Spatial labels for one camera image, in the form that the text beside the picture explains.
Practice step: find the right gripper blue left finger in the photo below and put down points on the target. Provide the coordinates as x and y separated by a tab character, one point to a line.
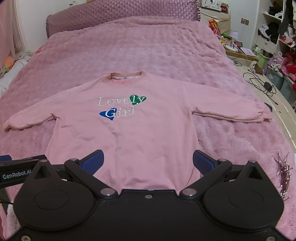
82	170

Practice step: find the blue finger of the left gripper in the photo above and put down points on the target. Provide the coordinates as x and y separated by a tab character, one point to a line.
5	158

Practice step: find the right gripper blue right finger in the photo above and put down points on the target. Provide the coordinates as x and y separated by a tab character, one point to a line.
211	170

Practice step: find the pink Lovely Girl sweatshirt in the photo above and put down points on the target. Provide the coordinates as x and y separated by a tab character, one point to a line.
142	122

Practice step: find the dried flower twig bundle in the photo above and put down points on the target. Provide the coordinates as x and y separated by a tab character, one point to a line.
283	172

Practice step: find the orange plush toy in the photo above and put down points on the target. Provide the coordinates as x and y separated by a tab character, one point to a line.
9	62

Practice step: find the white side mattress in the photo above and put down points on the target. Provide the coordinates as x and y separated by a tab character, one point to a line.
21	59

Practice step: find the pink fluffy bed blanket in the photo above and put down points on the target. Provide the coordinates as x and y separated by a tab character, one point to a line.
176	49

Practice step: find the pink curtain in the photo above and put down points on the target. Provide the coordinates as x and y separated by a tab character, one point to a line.
11	41

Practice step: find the green plastic bin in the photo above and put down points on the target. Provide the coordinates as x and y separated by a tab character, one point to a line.
262	56

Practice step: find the white small lamp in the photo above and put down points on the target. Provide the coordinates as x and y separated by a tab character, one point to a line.
234	35

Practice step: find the red snack bag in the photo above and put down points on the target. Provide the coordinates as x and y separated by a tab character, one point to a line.
214	27

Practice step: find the white open shelf unit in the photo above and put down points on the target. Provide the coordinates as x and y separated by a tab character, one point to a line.
275	28

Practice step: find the beige bedside cabinet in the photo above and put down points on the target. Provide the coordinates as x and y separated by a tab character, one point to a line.
212	10

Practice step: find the purple quilted headboard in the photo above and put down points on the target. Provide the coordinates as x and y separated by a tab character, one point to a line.
97	12

